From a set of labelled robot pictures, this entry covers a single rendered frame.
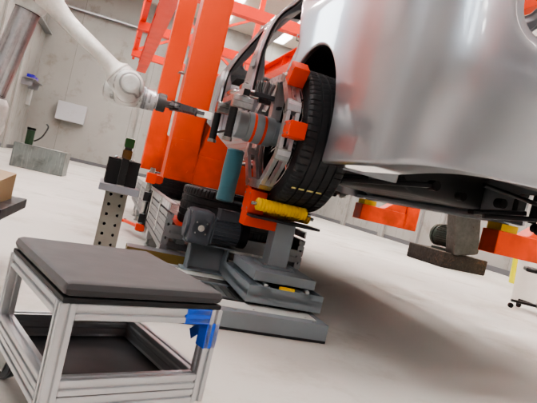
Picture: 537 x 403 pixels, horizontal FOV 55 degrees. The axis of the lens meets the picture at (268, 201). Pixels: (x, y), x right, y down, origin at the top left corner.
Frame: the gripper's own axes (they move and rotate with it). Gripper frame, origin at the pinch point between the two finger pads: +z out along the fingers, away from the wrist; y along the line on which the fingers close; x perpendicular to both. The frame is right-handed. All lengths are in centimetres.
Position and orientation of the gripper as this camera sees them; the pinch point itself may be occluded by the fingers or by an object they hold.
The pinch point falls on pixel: (204, 113)
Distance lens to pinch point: 224.2
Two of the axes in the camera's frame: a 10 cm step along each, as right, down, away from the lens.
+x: 2.3, -9.7, -0.2
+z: 9.3, 2.1, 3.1
